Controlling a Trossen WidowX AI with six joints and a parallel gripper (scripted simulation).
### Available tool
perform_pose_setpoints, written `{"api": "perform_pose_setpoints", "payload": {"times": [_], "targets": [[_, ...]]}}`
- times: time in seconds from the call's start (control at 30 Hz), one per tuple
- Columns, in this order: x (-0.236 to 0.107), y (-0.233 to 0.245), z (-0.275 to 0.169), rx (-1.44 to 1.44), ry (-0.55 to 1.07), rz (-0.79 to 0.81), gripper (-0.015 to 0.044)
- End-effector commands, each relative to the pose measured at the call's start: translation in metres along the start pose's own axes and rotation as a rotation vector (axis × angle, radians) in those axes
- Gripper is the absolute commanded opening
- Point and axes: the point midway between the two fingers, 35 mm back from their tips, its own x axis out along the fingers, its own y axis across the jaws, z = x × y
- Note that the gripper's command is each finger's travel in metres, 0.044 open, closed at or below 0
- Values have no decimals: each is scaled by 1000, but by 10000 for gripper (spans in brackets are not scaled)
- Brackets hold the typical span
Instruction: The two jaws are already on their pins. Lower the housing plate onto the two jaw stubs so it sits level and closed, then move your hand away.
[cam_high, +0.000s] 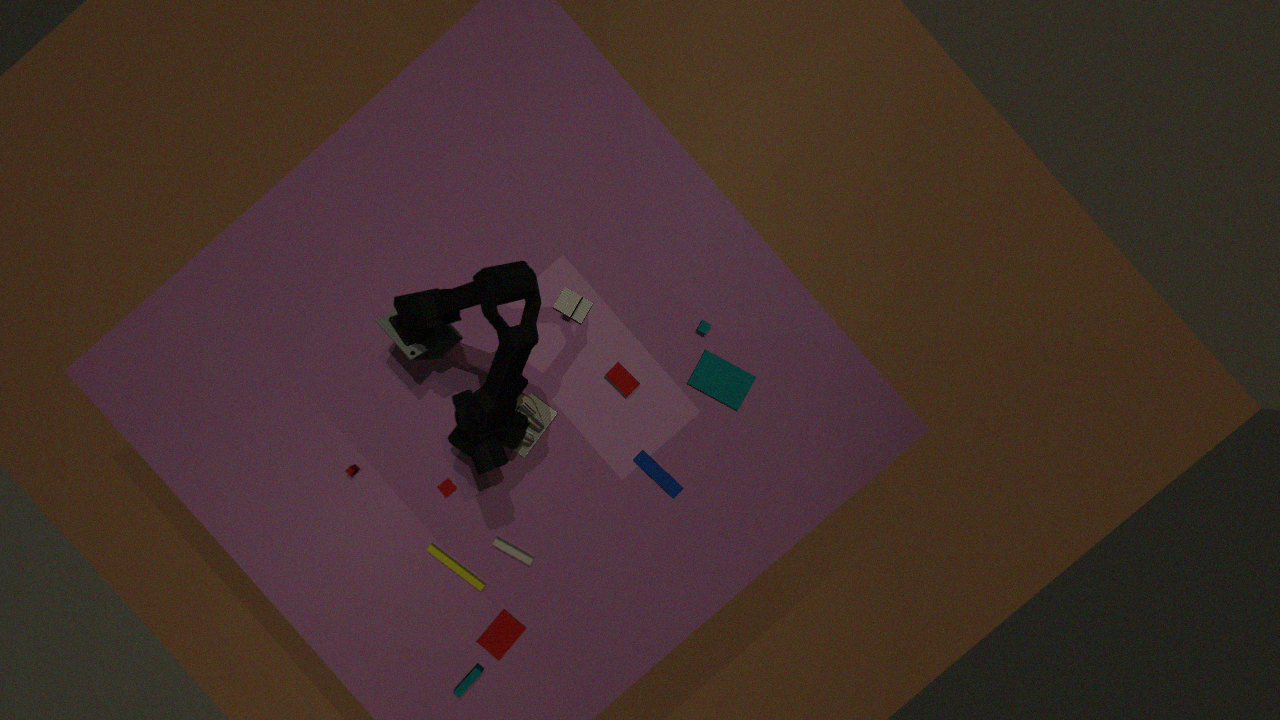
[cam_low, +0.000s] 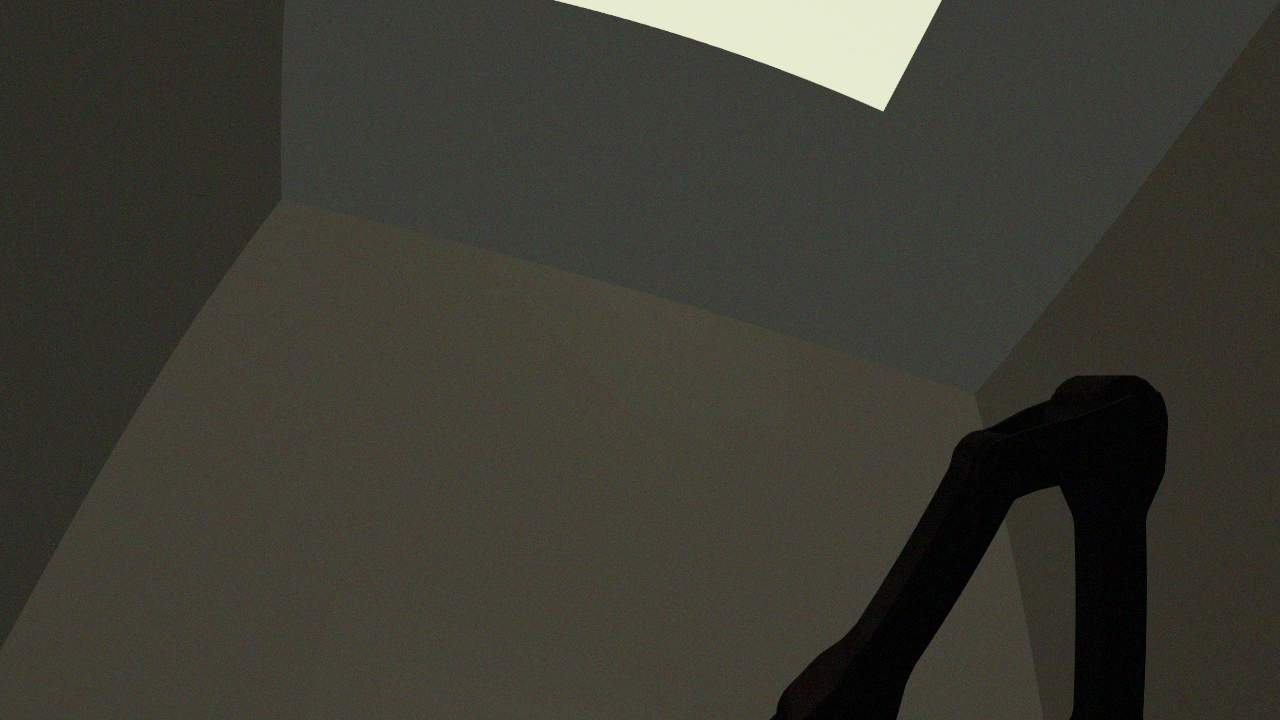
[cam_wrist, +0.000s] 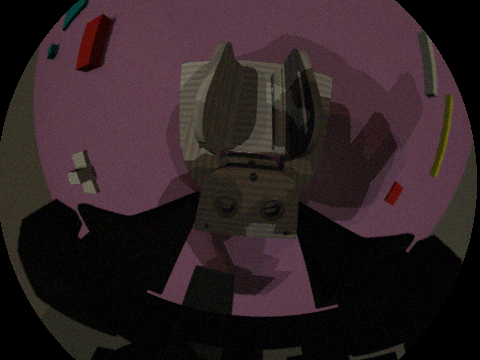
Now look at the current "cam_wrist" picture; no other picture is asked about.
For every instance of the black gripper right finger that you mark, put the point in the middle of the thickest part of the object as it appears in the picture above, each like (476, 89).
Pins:
(336, 257)

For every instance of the olive yellow flat bar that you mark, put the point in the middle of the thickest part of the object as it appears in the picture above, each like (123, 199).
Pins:
(444, 135)

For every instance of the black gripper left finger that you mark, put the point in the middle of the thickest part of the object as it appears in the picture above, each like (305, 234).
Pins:
(152, 240)

